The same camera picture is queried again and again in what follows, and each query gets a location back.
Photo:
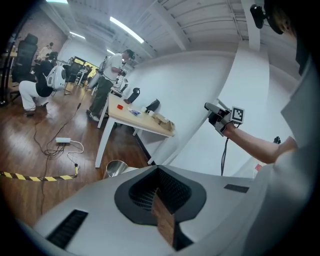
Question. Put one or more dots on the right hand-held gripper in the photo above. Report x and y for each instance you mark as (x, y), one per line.
(225, 118)

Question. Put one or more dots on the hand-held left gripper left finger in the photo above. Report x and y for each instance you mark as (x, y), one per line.
(100, 212)

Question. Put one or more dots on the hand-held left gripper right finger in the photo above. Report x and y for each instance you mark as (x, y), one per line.
(220, 207)

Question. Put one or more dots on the silver metal trash can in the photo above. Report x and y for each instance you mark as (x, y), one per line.
(116, 168)

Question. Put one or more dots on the person's right forearm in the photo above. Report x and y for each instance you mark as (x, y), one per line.
(255, 145)

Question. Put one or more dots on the brown cardboard box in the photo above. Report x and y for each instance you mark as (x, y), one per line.
(163, 121)

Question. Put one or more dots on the black bag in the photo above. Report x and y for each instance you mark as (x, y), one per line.
(152, 105)

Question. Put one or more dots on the small white box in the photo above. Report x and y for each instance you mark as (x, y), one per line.
(150, 112)

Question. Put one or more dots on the blue packet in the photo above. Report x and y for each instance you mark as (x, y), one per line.
(135, 112)

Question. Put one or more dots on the black flask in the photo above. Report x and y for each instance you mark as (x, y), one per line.
(134, 95)

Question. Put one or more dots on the white power strip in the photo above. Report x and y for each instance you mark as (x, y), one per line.
(63, 140)

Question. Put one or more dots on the person's white shirt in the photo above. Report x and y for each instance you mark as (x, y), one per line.
(295, 175)

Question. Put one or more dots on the wooden table with white legs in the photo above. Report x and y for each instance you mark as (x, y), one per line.
(130, 120)

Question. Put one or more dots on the small red object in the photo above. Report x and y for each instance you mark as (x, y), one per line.
(120, 107)

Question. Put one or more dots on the long ceiling light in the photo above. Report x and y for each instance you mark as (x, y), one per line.
(77, 35)
(126, 28)

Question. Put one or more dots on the white backpack unit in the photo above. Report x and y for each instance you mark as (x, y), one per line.
(57, 78)

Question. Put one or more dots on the black office chair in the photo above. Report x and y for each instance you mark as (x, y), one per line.
(25, 57)

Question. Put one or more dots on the black head-worn camera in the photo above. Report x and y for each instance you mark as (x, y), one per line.
(257, 13)

